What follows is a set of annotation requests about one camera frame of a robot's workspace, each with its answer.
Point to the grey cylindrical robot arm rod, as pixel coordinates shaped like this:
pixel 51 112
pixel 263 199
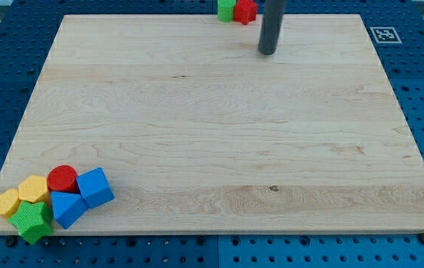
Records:
pixel 271 26

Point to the blue cube block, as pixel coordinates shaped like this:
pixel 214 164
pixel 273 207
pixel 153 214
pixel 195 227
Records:
pixel 95 188

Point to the light wooden board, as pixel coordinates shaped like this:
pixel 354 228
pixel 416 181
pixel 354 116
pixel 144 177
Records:
pixel 198 133

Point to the red star block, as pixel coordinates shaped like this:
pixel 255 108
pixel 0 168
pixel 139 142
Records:
pixel 245 11

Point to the red cylinder block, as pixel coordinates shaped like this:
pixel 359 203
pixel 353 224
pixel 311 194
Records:
pixel 63 178

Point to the blue triangular prism block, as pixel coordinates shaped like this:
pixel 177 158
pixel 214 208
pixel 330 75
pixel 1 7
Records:
pixel 67 207

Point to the yellow hexagon block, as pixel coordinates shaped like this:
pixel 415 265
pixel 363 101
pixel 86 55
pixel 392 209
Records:
pixel 34 189

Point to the green star block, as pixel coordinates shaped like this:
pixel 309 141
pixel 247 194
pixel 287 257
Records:
pixel 32 221

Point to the white fiducial marker tag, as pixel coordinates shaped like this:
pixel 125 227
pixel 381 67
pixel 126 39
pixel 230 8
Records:
pixel 385 35

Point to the yellow heart block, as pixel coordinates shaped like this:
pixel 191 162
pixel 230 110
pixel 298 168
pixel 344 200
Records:
pixel 9 203

